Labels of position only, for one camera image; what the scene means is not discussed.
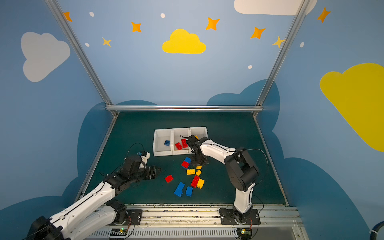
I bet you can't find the right white bin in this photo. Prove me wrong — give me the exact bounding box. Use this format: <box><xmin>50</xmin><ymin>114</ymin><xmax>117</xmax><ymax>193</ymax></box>
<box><xmin>190</xmin><ymin>127</ymin><xmax>208</xmax><ymax>139</ymax></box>

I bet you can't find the right circuit board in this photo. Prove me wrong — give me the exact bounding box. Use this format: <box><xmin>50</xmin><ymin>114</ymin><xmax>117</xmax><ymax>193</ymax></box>
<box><xmin>236</xmin><ymin>228</ymin><xmax>253</xmax><ymax>240</ymax></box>

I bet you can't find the aluminium frame back bar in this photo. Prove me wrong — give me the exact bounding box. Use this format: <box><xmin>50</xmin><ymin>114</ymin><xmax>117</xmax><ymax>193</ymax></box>
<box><xmin>106</xmin><ymin>105</ymin><xmax>263</xmax><ymax>112</ymax></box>

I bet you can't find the middle white bin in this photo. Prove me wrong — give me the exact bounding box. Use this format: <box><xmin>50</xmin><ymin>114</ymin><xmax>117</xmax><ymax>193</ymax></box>
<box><xmin>172</xmin><ymin>128</ymin><xmax>191</xmax><ymax>155</ymax></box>

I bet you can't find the aluminium frame left post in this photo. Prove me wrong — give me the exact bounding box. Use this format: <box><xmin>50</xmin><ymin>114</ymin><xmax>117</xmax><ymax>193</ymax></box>
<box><xmin>45</xmin><ymin>0</ymin><xmax>113</xmax><ymax>107</ymax></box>

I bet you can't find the aluminium frame right post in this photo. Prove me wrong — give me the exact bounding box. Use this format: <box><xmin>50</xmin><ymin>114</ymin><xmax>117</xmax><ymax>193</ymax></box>
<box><xmin>252</xmin><ymin>0</ymin><xmax>311</xmax><ymax>120</ymax></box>

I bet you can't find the black hose corner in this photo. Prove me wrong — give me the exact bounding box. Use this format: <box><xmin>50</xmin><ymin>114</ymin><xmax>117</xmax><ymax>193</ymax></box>
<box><xmin>370</xmin><ymin>221</ymin><xmax>384</xmax><ymax>240</ymax></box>

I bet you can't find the long red brick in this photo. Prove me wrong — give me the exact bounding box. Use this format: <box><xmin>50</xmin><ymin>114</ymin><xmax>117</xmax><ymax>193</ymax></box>
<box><xmin>191</xmin><ymin>175</ymin><xmax>200</xmax><ymax>188</ymax></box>
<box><xmin>181</xmin><ymin>139</ymin><xmax>189</xmax><ymax>149</ymax></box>

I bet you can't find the aluminium rail front base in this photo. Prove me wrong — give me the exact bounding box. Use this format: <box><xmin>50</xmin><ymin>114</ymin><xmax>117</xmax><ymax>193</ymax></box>
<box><xmin>125</xmin><ymin>205</ymin><xmax>309</xmax><ymax>239</ymax></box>

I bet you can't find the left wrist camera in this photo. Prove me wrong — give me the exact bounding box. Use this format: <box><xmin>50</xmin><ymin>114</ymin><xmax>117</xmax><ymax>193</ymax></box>
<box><xmin>137</xmin><ymin>151</ymin><xmax>150</xmax><ymax>168</ymax></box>

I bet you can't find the left white bin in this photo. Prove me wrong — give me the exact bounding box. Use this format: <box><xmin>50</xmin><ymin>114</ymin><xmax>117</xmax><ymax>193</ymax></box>
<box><xmin>153</xmin><ymin>129</ymin><xmax>172</xmax><ymax>157</ymax></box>

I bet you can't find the left circuit board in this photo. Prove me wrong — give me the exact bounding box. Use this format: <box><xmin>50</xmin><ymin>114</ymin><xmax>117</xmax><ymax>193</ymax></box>
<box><xmin>109</xmin><ymin>228</ymin><xmax>134</xmax><ymax>240</ymax></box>

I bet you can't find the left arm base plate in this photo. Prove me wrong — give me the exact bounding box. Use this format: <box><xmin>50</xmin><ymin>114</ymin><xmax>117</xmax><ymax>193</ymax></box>
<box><xmin>111</xmin><ymin>209</ymin><xmax>143</xmax><ymax>226</ymax></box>

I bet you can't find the circuit board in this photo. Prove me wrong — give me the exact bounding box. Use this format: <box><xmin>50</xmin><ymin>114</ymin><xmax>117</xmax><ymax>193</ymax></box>
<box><xmin>236</xmin><ymin>228</ymin><xmax>253</xmax><ymax>240</ymax></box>
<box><xmin>109</xmin><ymin>228</ymin><xmax>134</xmax><ymax>240</ymax></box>

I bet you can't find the long blue brick bottom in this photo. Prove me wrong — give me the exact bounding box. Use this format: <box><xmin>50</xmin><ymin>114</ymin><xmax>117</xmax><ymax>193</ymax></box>
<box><xmin>174</xmin><ymin>182</ymin><xmax>185</xmax><ymax>197</ymax></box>

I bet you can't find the yellow brick studs centre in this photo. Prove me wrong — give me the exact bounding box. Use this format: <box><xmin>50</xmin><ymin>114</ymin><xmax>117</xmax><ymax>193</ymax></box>
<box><xmin>187</xmin><ymin>169</ymin><xmax>196</xmax><ymax>176</ymax></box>

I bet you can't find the aluminium frame post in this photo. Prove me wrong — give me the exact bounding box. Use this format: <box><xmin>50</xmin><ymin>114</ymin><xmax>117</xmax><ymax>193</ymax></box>
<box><xmin>45</xmin><ymin>0</ymin><xmax>113</xmax><ymax>107</ymax></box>
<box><xmin>252</xmin><ymin>0</ymin><xmax>311</xmax><ymax>120</ymax></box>

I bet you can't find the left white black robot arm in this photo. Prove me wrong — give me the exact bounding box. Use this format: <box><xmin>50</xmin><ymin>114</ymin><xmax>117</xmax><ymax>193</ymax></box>
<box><xmin>26</xmin><ymin>153</ymin><xmax>161</xmax><ymax>240</ymax></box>

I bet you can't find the white bin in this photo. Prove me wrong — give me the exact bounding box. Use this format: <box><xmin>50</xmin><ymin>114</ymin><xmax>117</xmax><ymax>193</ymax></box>
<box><xmin>190</xmin><ymin>127</ymin><xmax>208</xmax><ymax>139</ymax></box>
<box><xmin>153</xmin><ymin>129</ymin><xmax>172</xmax><ymax>157</ymax></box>
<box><xmin>172</xmin><ymin>128</ymin><xmax>191</xmax><ymax>155</ymax></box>

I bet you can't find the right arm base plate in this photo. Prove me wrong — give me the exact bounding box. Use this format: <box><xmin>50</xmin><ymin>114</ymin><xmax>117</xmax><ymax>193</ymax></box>
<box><xmin>219</xmin><ymin>208</ymin><xmax>261</xmax><ymax>225</ymax></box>

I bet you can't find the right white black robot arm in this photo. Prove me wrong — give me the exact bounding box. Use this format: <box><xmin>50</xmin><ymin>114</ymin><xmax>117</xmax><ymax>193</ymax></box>
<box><xmin>186</xmin><ymin>135</ymin><xmax>260</xmax><ymax>218</ymax></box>

